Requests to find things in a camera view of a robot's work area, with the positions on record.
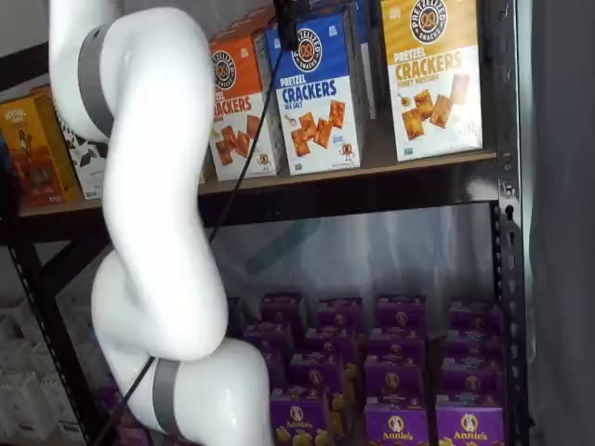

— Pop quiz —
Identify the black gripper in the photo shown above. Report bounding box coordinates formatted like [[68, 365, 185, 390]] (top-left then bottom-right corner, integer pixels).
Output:
[[273, 0, 312, 51]]

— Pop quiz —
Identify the purple Annie's box teal label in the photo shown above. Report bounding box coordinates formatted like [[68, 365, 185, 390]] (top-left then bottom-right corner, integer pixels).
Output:
[[435, 401, 507, 446]]

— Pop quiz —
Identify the orange pretzel crackers box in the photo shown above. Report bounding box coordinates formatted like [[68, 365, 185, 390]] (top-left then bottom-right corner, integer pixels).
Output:
[[206, 18, 285, 183]]

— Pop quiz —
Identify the white paper package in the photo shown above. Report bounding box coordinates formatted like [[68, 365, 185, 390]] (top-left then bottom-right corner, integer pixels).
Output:
[[40, 371, 86, 440], [0, 338, 46, 378], [0, 371, 50, 441]]

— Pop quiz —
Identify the yellow pretzel crackers box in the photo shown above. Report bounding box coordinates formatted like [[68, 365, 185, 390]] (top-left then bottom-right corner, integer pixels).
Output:
[[379, 0, 485, 164]]

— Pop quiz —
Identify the teal tape strip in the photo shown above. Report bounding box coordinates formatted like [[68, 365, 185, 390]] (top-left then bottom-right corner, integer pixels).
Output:
[[245, 219, 323, 279]]

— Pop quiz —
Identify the purple Annie's box orange label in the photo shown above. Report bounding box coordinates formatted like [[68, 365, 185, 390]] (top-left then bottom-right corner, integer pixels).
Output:
[[270, 387, 330, 446]]

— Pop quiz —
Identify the wooden shelf board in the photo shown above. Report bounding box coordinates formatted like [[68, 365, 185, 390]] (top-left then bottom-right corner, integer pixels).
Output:
[[18, 118, 498, 219]]

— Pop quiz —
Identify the translucent plastic sheet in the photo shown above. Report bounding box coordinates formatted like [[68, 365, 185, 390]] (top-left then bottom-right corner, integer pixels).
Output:
[[203, 201, 501, 329]]

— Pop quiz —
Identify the orange brown snack box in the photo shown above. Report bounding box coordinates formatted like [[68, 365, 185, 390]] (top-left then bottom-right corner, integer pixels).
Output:
[[0, 86, 85, 208]]

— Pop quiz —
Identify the white black cow-print box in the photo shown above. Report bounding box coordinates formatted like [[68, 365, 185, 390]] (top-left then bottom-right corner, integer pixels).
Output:
[[54, 108, 112, 203]]

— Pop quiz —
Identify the black metal shelf frame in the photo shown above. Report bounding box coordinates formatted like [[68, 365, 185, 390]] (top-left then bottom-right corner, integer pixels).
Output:
[[0, 0, 532, 446]]

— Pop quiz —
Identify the purple Annie's box brown label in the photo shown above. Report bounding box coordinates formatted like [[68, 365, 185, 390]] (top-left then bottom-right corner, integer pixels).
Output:
[[364, 398, 431, 446]]

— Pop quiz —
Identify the blue pretzel crackers box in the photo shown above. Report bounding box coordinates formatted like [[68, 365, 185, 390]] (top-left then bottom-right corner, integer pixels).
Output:
[[265, 7, 369, 177]]

